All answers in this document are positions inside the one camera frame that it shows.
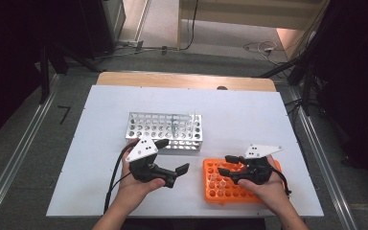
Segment black curtain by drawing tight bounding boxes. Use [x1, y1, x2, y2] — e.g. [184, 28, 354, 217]
[0, 0, 87, 150]
[310, 0, 368, 199]

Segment orange plastic test tube rack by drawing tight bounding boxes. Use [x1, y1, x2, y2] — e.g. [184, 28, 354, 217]
[202, 158, 284, 205]

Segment person's right hand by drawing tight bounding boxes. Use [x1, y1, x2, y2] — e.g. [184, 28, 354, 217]
[238, 155, 289, 215]

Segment light wooden panel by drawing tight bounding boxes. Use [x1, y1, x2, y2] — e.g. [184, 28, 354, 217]
[276, 28, 303, 61]

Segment metal floor rail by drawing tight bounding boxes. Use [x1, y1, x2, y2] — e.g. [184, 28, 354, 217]
[0, 74, 63, 224]
[287, 84, 360, 230]

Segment white floor cable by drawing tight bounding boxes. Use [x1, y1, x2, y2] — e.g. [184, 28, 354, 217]
[242, 40, 280, 58]

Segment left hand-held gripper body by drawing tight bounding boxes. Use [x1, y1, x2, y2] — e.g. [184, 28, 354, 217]
[126, 138, 177, 190]

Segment black floor cable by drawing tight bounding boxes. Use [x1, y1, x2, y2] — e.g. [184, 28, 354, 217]
[284, 98, 305, 116]

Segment left hand-held gripper cable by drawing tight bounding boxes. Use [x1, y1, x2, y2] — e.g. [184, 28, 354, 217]
[103, 141, 138, 215]

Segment grey power strip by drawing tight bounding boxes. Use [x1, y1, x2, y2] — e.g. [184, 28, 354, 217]
[118, 39, 145, 52]

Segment wooden table edge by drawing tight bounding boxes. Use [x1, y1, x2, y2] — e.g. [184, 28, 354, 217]
[95, 71, 277, 93]

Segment silver metal test tube rack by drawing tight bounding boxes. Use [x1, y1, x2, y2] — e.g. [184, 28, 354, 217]
[125, 111, 203, 151]

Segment dark cabinet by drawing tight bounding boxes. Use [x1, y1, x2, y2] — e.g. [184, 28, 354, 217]
[80, 0, 127, 59]

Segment cluster of clear test tubes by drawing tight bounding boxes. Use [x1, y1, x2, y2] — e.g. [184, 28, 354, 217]
[208, 172, 233, 196]

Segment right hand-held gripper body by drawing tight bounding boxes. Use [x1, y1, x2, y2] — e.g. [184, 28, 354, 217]
[229, 144, 284, 186]

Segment light wooden furniture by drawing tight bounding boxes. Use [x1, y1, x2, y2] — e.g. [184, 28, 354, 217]
[176, 0, 330, 51]

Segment hand-held gripper cable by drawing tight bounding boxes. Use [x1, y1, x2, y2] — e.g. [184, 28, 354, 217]
[103, 141, 138, 215]
[269, 164, 292, 196]

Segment black metal stand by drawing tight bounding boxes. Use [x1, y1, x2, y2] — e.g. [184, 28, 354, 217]
[38, 41, 104, 104]
[258, 47, 315, 117]

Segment right hand-held gripper cable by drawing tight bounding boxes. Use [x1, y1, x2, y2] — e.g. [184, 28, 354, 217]
[269, 164, 292, 196]

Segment black hanging cable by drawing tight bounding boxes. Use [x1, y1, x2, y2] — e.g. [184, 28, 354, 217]
[179, 0, 200, 52]

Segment person's left hand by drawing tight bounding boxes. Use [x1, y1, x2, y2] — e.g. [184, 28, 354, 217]
[118, 149, 167, 209]

